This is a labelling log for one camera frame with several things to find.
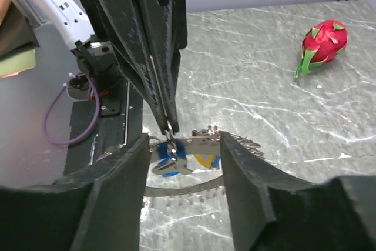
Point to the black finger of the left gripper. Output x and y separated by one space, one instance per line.
158 18
125 31

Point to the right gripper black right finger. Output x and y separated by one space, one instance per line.
272 210

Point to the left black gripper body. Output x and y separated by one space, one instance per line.
96 16

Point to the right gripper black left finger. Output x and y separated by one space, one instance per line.
95 208

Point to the red dragon fruit toy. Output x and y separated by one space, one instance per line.
321 44

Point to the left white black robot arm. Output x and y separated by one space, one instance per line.
73 23

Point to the blue key tag on ring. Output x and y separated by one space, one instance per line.
170 162

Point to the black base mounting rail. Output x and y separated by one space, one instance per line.
119 122

